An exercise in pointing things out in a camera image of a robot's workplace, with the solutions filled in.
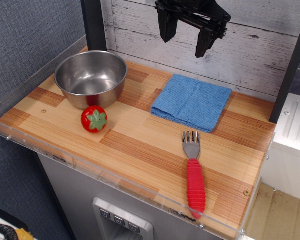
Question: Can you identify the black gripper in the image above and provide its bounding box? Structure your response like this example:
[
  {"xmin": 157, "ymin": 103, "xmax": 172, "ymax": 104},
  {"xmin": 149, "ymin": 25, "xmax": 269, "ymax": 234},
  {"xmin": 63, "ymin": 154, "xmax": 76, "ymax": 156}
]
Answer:
[{"xmin": 155, "ymin": 0, "xmax": 231, "ymax": 58}]

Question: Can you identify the blue microfiber towel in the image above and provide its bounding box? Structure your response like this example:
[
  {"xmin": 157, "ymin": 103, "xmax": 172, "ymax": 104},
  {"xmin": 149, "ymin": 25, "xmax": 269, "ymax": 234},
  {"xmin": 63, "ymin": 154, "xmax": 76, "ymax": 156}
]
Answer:
[{"xmin": 150, "ymin": 74, "xmax": 232, "ymax": 133}]

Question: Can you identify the stainless steel bowl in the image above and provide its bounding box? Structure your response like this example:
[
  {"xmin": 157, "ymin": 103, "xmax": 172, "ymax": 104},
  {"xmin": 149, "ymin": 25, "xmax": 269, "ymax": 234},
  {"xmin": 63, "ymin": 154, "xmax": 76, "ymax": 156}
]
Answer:
[{"xmin": 54, "ymin": 50, "xmax": 128, "ymax": 110}]

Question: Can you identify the red toy strawberry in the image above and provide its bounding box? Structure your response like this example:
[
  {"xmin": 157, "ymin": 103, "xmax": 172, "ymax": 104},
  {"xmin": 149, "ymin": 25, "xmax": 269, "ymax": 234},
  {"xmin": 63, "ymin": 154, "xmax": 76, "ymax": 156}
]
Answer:
[{"xmin": 81, "ymin": 105, "xmax": 108, "ymax": 133}]

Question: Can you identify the white plastic side unit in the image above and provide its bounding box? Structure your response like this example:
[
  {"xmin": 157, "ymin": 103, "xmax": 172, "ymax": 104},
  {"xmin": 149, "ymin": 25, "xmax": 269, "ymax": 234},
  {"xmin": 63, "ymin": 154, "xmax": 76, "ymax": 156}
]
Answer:
[{"xmin": 260, "ymin": 93, "xmax": 300, "ymax": 199}]

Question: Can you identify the grey toy fridge cabinet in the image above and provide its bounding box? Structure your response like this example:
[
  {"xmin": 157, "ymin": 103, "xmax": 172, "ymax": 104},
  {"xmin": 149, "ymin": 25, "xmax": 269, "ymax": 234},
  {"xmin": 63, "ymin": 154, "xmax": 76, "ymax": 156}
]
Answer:
[{"xmin": 38, "ymin": 154, "xmax": 219, "ymax": 240}]

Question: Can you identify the clear acrylic table guard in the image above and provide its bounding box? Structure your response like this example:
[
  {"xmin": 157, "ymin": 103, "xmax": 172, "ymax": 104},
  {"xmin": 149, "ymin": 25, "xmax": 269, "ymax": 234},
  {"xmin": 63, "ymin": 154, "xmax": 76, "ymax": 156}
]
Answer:
[{"xmin": 0, "ymin": 29, "xmax": 278, "ymax": 240}]

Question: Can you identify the silver dispenser panel with buttons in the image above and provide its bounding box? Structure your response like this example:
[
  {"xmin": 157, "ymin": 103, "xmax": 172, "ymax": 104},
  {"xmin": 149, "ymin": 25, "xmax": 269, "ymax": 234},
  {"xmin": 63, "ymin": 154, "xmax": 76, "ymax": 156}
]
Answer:
[{"xmin": 92, "ymin": 197, "xmax": 155, "ymax": 240}]

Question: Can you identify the yellow object bottom left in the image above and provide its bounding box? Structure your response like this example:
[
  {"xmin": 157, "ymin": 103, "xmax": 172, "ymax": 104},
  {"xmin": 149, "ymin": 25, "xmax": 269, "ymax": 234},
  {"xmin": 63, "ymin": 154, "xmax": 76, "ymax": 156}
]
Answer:
[{"xmin": 15, "ymin": 228, "xmax": 36, "ymax": 240}]

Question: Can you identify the black left frame post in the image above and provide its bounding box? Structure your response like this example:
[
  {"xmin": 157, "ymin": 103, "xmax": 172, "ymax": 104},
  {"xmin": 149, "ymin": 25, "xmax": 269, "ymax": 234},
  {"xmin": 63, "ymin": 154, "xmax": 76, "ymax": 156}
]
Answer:
[{"xmin": 80, "ymin": 0, "xmax": 107, "ymax": 51}]

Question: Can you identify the black frame post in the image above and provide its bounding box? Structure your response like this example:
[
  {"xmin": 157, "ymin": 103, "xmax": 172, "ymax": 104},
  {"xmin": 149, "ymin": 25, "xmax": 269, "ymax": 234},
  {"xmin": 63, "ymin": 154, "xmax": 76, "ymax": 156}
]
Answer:
[
  {"xmin": 80, "ymin": 0, "xmax": 107, "ymax": 51},
  {"xmin": 269, "ymin": 34, "xmax": 300, "ymax": 124}
]

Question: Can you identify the black right frame post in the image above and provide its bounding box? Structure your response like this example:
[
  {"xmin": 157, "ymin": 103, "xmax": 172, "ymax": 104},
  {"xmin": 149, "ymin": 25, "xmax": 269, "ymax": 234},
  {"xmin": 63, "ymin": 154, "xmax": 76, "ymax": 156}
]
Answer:
[{"xmin": 269, "ymin": 34, "xmax": 300, "ymax": 124}]

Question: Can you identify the red handled metal fork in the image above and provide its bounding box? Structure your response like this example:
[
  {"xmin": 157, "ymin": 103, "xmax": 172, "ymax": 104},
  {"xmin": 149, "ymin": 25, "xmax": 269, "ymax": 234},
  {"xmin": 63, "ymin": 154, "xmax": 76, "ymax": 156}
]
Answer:
[{"xmin": 182, "ymin": 131, "xmax": 206, "ymax": 220}]

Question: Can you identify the black braided cable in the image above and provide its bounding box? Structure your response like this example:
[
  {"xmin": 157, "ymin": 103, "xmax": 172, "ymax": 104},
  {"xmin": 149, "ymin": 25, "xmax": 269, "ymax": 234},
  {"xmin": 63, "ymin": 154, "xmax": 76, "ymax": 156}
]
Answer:
[{"xmin": 0, "ymin": 220, "xmax": 20, "ymax": 240}]

